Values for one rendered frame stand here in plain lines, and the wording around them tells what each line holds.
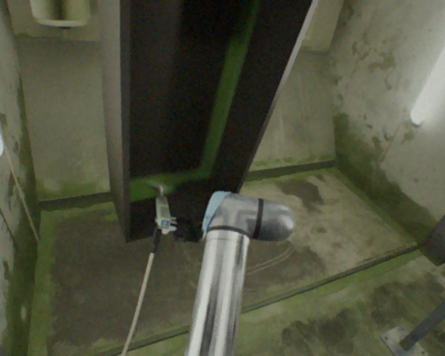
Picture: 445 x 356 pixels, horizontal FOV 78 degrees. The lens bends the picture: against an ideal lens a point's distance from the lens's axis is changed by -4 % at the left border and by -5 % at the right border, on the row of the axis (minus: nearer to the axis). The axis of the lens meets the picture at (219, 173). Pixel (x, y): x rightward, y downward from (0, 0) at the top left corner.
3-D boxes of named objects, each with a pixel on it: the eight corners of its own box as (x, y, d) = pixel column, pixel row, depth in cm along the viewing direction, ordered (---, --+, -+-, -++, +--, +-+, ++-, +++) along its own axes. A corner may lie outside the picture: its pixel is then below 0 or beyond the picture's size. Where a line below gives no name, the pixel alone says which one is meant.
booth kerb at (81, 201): (43, 214, 202) (38, 201, 194) (43, 213, 203) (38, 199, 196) (332, 169, 303) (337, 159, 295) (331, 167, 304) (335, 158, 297)
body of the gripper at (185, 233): (173, 240, 124) (199, 245, 128) (179, 222, 123) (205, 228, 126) (171, 232, 131) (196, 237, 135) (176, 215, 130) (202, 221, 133)
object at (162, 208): (159, 267, 116) (173, 215, 112) (147, 265, 115) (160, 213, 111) (156, 221, 162) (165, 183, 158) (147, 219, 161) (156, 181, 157)
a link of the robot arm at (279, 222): (309, 205, 74) (268, 205, 142) (262, 196, 75) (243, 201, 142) (302, 249, 73) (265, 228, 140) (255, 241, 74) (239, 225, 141)
